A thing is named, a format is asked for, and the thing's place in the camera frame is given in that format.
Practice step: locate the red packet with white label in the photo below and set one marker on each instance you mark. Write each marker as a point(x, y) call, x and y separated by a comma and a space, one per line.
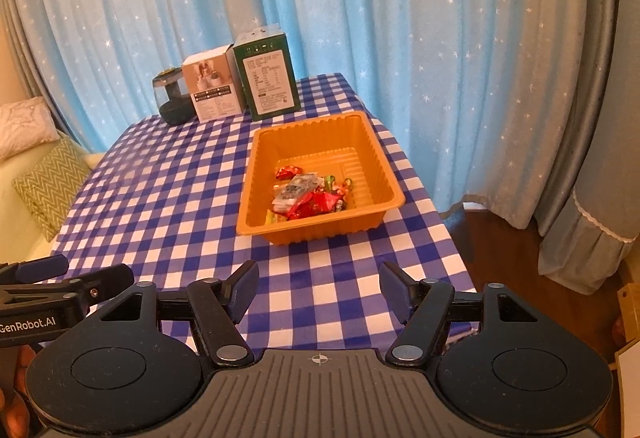
point(317, 204)

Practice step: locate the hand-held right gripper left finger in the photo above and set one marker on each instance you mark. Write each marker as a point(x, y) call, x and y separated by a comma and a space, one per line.
point(245, 290)

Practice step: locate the white cardboard box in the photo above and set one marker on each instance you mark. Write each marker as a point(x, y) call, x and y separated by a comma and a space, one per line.
point(212, 88)

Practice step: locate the green chevron pillow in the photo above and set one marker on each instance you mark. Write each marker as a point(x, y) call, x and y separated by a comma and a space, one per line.
point(47, 183)

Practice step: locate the small red candy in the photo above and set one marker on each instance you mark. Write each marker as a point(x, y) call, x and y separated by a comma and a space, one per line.
point(344, 189)
point(287, 172)

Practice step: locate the blue white checkered tablecloth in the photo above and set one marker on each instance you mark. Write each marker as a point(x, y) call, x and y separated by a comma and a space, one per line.
point(175, 198)

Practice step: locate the yellow green candy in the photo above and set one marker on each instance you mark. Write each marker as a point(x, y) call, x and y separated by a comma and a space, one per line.
point(274, 216)

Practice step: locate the white flat board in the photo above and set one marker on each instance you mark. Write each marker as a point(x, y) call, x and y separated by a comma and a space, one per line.
point(631, 383)

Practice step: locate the blue star-print curtain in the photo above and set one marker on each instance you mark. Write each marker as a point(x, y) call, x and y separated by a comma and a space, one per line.
point(400, 18)

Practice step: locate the person's left hand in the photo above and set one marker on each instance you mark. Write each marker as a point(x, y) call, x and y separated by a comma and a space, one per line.
point(17, 393)

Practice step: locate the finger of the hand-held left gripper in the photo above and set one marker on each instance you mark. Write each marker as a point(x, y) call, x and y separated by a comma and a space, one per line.
point(40, 268)
point(110, 280)

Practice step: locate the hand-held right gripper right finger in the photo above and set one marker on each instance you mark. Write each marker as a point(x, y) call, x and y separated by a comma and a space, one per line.
point(392, 289)

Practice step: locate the green cardboard box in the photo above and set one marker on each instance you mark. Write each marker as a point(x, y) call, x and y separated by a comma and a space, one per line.
point(265, 78)

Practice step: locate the dark glass jar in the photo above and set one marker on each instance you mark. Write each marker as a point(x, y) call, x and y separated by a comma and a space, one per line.
point(172, 113)

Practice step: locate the grey curtain with lace trim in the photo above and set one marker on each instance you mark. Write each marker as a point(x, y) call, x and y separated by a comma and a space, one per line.
point(595, 198)

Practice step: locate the silver grey packet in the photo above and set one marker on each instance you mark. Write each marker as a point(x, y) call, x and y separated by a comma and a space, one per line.
point(297, 188)

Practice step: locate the orange plastic tray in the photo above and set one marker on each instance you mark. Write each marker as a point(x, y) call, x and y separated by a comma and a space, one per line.
point(310, 138)

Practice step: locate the yellow cardboard box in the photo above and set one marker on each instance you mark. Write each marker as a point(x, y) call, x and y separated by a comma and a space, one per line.
point(631, 308)

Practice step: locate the white patterned pillow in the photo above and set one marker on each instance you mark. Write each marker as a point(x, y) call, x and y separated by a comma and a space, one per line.
point(22, 123)

